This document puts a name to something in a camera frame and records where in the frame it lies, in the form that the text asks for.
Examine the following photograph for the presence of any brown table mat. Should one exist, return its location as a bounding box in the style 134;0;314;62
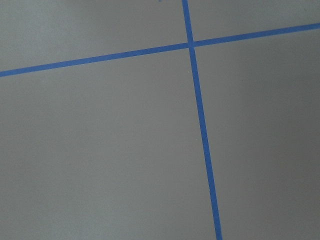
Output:
0;0;320;240

